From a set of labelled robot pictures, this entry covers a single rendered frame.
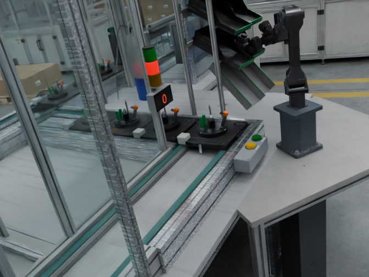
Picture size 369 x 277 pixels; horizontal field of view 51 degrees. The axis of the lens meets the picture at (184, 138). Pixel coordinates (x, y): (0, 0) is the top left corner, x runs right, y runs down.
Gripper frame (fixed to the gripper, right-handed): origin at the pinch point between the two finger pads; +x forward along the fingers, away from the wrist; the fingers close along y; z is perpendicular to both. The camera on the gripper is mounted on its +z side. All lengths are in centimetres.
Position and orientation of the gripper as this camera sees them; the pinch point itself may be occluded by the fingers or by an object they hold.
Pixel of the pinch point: (256, 42)
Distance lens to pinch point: 199.6
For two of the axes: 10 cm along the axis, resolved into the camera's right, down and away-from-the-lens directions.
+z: -3.1, -9.2, -2.4
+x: -6.5, 0.2, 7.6
